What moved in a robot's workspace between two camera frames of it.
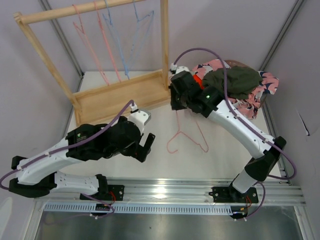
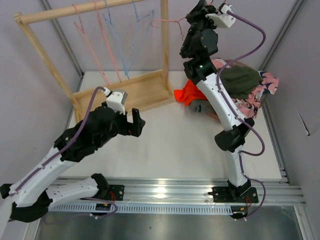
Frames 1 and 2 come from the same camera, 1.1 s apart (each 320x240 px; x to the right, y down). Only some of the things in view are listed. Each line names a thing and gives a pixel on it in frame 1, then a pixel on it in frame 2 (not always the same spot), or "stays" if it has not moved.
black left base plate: [107, 193] stays
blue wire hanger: [112, 30] stays
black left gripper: [140, 152] → [132, 129]
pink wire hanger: [188, 137] → [168, 20]
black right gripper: [175, 106] → [199, 12]
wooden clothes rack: [142, 91] stays
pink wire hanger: [84, 37] stays
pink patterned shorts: [248, 106] stays
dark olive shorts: [241, 82] stays
